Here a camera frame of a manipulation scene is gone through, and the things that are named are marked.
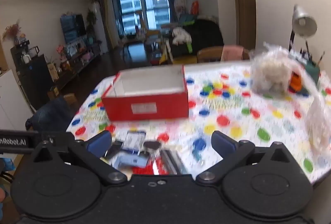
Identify dark low TV cabinet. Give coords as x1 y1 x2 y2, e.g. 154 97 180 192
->
48 43 102 90

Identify wooden dining chair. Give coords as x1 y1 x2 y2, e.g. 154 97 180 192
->
197 46 250 63

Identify wooden coffee table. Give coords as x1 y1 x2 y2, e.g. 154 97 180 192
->
121 38 145 52

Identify crumpled clear plastic bag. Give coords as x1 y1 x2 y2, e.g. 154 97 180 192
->
305 95 331 155

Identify flat television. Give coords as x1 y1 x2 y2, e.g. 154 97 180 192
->
61 14 86 45

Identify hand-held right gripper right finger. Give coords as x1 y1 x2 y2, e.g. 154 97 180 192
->
196 130 296 186

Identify wooden door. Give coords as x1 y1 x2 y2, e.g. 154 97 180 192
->
229 0 256 51

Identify balloon printed tablecloth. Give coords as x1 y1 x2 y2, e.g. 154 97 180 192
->
67 62 331 184

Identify black coat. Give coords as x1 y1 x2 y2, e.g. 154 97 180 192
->
169 18 224 57

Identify blue white snack packet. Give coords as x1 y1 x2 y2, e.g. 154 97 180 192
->
121 130 146 152

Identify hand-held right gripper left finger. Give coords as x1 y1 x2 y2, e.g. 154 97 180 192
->
31 130 128 186

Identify green pen holder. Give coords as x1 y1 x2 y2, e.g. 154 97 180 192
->
290 49 321 85

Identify white standing air conditioner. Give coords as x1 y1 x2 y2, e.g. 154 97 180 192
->
92 2 108 54

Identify red snack packet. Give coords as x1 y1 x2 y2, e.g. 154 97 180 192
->
129 161 168 175

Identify blue jeans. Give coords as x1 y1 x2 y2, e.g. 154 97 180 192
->
25 97 75 134

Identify black tall cabinet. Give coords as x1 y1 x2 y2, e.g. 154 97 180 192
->
11 46 55 111

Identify silver snack packet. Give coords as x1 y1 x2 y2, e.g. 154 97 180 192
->
160 149 187 175

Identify large window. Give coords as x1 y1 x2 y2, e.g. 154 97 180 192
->
111 0 171 38

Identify silver desk lamp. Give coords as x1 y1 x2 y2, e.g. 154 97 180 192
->
288 4 318 51

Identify orange toy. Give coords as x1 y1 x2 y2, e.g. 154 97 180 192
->
288 71 303 92

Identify light blue snack packet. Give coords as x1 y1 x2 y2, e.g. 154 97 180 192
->
114 152 149 169

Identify yellow giraffe chair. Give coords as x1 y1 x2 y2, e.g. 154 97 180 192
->
136 9 161 41

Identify dark brown snack packet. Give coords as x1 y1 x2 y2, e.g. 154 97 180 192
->
105 140 123 160

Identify red cardboard box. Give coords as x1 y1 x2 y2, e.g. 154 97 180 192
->
101 65 189 121

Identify pink cloth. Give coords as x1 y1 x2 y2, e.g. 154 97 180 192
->
221 45 245 61

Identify white cabinet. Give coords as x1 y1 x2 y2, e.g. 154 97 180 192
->
0 69 29 131

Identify green potted plant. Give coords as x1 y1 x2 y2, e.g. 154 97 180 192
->
86 0 100 33

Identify red toy car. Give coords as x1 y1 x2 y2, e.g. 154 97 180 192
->
150 51 166 64

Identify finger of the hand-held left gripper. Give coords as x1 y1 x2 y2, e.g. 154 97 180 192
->
39 132 75 149

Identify white cloth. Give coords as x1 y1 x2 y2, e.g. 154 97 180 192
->
172 28 192 45

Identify wooden sofa yellow cushion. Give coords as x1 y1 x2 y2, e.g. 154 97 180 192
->
160 40 197 64

